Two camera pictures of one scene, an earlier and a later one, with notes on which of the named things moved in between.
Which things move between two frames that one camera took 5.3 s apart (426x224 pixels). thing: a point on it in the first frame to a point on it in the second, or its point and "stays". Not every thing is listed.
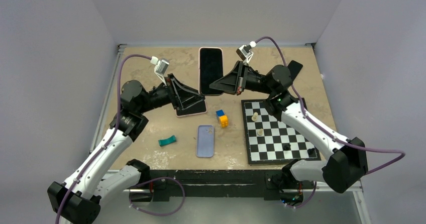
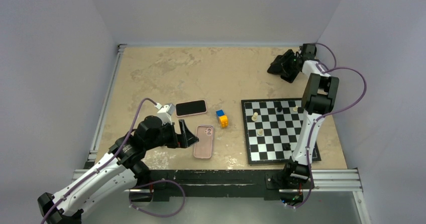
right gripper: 234,82 to 290,54
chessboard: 270,140 stays
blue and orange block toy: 223,118 stays
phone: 199,108 stays
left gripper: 180,95 to 185,139
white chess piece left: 254,118 stays
